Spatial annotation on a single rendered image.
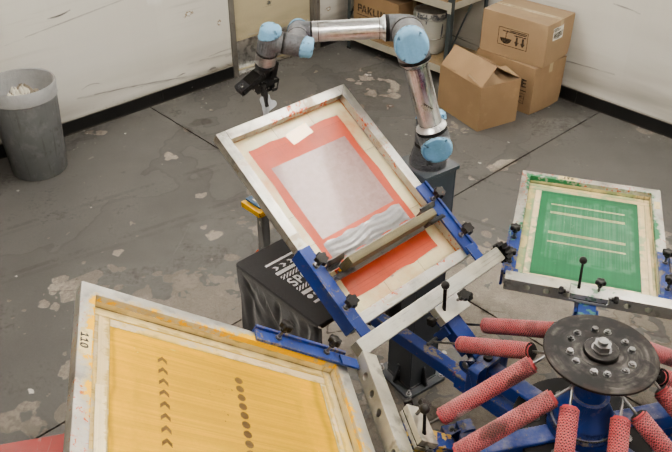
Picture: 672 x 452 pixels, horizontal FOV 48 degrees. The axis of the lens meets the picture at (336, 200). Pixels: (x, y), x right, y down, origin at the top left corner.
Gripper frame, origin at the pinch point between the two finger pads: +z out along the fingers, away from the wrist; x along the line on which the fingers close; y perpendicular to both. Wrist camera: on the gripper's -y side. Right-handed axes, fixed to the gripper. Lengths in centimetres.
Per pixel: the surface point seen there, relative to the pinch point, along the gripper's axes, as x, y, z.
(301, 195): -44.2, -13.6, -0.5
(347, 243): -66, -11, 5
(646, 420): -166, -7, -25
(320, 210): -52, -11, 2
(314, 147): -30.9, 2.9, -4.1
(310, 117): -20.1, 9.6, -7.0
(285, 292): -52, -19, 40
